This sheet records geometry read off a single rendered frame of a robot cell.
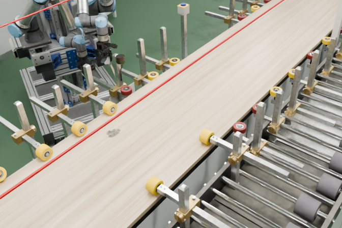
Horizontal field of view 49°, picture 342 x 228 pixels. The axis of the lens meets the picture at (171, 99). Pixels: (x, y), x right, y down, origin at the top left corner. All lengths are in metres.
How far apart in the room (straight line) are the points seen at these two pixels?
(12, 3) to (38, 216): 3.70
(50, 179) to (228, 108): 1.16
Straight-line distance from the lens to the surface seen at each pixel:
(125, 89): 2.65
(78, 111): 3.69
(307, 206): 2.04
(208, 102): 2.49
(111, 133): 2.29
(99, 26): 2.56
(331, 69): 3.12
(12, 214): 2.05
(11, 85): 4.77
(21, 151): 3.78
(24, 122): 2.34
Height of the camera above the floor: 2.40
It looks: 36 degrees down
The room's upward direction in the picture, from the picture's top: 3 degrees counter-clockwise
